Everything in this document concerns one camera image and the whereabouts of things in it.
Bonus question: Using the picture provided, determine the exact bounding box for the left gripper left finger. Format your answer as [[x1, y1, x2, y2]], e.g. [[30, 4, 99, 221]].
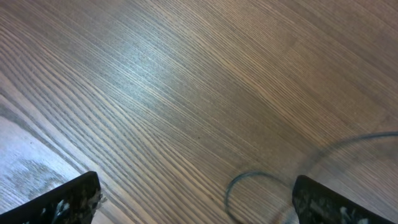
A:
[[1, 171, 103, 224]]

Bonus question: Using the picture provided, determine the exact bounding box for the black cable bundle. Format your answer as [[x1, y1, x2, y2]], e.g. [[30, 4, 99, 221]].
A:
[[224, 132, 398, 224]]

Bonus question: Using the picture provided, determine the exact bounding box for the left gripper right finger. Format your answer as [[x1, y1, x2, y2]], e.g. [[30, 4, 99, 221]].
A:
[[292, 175, 394, 224]]

